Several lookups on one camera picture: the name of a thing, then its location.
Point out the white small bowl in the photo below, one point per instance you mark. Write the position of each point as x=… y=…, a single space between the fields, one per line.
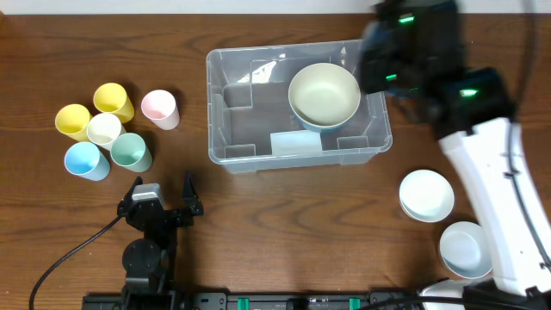
x=426 y=196

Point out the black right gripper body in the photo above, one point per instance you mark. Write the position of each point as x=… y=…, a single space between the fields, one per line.
x=396 y=76

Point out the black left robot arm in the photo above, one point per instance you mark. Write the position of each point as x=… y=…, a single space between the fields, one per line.
x=150 y=261

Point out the light blue cup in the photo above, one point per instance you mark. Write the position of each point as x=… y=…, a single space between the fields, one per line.
x=84 y=159

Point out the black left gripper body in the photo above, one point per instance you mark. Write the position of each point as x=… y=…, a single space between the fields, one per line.
x=176 y=220

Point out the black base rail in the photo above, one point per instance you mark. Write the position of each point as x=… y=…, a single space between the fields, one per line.
x=222 y=301

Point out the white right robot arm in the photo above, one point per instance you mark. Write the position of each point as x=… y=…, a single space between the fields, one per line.
x=475 y=123

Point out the green cup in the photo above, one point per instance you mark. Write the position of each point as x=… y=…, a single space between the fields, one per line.
x=130 y=151

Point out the yellow cup left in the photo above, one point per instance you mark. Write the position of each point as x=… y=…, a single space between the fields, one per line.
x=73 y=120

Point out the yellow cup rear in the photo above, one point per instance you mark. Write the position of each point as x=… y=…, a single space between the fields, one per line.
x=113 y=99

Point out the light grey small bowl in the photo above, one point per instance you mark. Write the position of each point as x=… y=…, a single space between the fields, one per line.
x=464 y=250

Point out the cream cup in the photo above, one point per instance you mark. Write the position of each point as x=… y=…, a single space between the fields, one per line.
x=104 y=129

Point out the blue bowl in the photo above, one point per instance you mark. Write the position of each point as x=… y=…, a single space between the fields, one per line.
x=318 y=128

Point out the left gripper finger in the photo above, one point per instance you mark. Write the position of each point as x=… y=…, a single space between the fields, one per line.
x=126 y=204
x=190 y=198

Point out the clear plastic storage bin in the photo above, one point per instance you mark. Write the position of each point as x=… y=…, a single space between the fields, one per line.
x=251 y=126

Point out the pink cup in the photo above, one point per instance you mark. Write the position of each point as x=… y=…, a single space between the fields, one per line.
x=159 y=106

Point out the beige bowl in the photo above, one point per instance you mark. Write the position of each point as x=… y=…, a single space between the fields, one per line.
x=324 y=94

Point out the yellow cup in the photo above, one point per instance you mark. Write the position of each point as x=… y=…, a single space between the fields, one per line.
x=113 y=99
x=73 y=120

